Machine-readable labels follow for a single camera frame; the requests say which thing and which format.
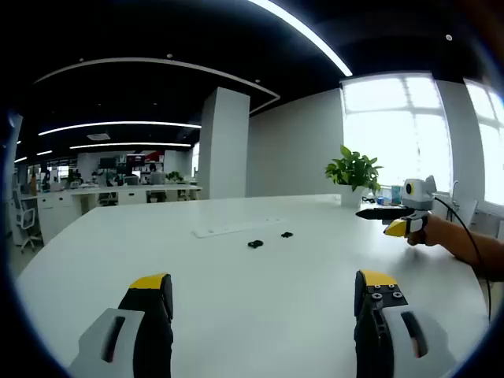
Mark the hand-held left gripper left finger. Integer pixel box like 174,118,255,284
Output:
69,272,174,378

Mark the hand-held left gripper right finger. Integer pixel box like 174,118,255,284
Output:
353,269,460,378

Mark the person's right hand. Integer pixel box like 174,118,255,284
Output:
406,214,448,248

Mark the white plant pot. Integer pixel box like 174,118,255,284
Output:
339,184,365,209

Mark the green potted plant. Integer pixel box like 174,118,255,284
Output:
324,145,384,197

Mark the large bright window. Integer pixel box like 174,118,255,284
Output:
463,77,504,206
339,73,453,197

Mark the white power strip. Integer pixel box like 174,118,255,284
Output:
191,216,287,239

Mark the white office counter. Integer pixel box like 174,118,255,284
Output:
37,184,203,245

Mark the white office chair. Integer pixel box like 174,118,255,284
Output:
11,188,43,254

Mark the curved ceiling light strip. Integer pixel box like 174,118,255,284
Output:
38,120,203,137
69,141,192,151

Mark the long ceiling light strip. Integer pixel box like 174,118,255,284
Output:
247,0,354,78

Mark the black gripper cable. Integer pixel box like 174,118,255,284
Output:
432,196,493,321

